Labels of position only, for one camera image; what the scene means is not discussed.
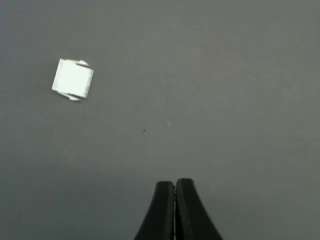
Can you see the small white plastic terminal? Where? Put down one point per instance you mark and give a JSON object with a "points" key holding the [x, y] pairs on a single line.
{"points": [[71, 78]]}

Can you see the dark grey mat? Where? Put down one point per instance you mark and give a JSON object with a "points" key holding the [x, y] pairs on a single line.
{"points": [[200, 100]]}

